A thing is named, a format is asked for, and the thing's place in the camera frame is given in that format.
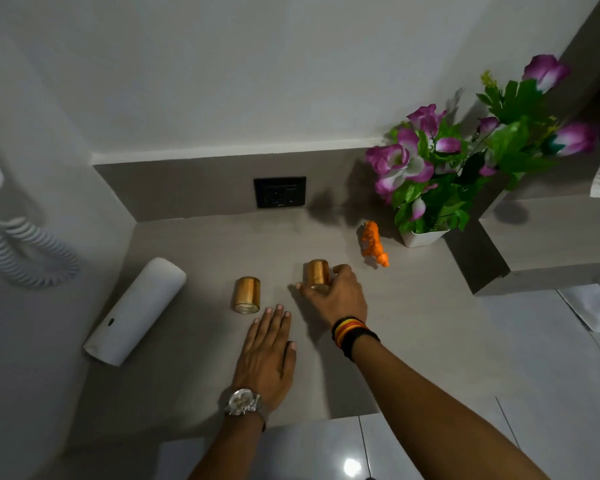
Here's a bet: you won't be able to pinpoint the orange toy tiger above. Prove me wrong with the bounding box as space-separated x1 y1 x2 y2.
358 220 392 269

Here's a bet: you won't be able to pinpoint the white flower pot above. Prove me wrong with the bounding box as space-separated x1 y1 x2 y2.
399 227 450 249

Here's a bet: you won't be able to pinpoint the white cloth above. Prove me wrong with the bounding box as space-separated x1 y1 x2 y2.
556 279 600 334

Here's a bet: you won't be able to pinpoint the artificial purple flower plant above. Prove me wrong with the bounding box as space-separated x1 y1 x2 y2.
364 54 600 235

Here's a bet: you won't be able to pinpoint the black wall socket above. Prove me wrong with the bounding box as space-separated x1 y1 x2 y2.
253 177 307 210

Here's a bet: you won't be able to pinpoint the person's right hand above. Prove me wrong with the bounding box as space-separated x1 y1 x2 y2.
295 264 369 341

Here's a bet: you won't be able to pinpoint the wooden shelf block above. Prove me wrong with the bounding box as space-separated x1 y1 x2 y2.
475 187 600 298

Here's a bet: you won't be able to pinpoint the person's right forearm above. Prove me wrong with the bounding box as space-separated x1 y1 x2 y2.
351 337 551 480

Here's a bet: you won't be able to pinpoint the white paper towel roll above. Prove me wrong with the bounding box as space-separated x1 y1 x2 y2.
82 257 188 368

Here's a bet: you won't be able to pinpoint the white coiled cord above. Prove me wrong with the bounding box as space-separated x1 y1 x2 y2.
0 214 81 290

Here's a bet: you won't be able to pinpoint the orange and black wristbands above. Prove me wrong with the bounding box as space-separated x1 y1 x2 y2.
331 316 381 364

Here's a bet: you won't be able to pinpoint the gold metal can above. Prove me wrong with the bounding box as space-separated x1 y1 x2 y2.
303 260 332 291
232 277 261 315

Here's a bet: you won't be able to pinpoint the silver wristwatch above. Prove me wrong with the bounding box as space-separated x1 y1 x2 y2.
223 388 267 432

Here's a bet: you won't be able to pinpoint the person's left hand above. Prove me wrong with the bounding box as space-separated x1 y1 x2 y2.
231 304 298 401

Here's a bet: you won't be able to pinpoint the person's left forearm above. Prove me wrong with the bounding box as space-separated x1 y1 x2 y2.
187 414 267 480

